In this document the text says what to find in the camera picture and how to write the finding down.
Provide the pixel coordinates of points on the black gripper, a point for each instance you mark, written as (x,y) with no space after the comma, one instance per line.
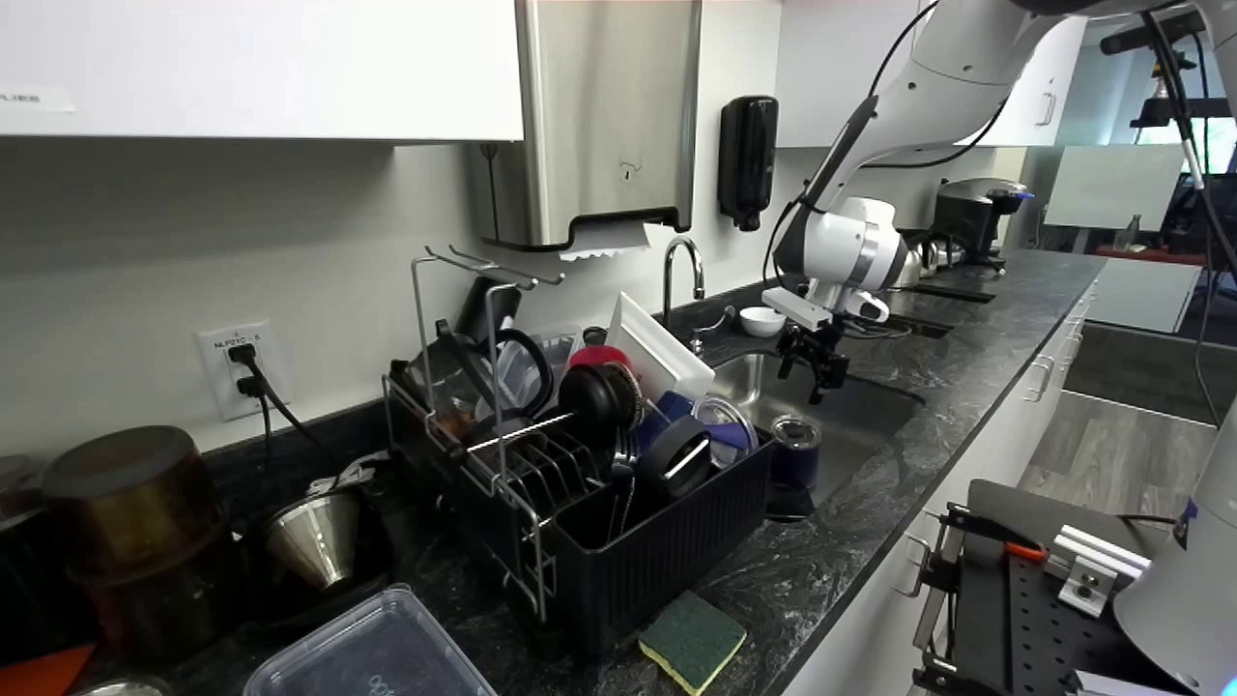
(818,341)

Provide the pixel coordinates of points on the dark blue thermo cup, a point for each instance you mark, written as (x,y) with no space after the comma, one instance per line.
(798,461)

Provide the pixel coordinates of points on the clear plastic cup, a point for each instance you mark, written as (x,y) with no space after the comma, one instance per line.
(729,429)

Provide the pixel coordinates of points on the red round lid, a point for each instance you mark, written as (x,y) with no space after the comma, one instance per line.
(596,349)

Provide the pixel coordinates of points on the black rimmed glass lid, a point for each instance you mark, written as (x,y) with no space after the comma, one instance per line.
(499,371)

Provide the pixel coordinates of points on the stainless steel sink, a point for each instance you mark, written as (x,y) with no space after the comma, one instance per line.
(876,410)

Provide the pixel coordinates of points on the small white bowl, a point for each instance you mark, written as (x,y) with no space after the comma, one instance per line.
(753,323)

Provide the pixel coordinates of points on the black plastic tray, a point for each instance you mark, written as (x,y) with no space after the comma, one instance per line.
(789,502)

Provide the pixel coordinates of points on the black counter mat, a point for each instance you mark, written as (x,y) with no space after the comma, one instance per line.
(954,294)

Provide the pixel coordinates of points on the white rectangular tray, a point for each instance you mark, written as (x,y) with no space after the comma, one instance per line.
(660,349)

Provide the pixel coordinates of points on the black mug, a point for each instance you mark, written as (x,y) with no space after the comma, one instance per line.
(679,461)

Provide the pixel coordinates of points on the steel faucet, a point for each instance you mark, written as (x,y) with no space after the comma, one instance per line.
(667,283)

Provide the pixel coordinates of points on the black round pan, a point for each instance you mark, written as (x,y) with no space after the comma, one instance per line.
(606,404)

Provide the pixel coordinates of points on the black soap dispenser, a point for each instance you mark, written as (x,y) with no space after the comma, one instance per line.
(749,158)

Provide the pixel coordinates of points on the black coffee machine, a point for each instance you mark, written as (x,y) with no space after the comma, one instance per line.
(981,220)

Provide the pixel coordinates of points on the black dish rack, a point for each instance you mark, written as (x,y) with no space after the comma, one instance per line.
(671,555)

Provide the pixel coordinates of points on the white base cabinet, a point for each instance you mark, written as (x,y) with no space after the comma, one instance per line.
(876,618)

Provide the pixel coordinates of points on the green yellow sponge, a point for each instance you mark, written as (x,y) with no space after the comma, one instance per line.
(693,638)

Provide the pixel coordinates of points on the steel paper towel dispenser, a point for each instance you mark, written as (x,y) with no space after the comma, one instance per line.
(606,117)

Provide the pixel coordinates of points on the aluminium extrusion bar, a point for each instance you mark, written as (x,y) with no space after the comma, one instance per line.
(1105,548)

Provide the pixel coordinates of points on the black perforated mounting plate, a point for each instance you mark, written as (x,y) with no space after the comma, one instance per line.
(1029,638)

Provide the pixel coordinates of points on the grey flat panel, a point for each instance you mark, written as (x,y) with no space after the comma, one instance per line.
(1117,189)

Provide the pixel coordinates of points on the clear plastic container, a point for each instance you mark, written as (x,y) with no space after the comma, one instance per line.
(372,651)

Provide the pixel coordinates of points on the dark bronze pot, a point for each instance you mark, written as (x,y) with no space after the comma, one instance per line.
(128,502)

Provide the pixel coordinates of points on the orange board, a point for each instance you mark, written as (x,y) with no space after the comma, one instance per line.
(41,669)

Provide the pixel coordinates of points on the aluminium corner bracket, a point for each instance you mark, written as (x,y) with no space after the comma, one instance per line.
(1084,589)

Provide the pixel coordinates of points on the black camera stand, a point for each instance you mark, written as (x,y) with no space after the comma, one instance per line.
(1180,114)

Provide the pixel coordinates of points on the white wall outlet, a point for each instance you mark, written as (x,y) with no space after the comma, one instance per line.
(215,386)

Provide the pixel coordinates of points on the white wall cabinet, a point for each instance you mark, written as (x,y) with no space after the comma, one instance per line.
(258,64)

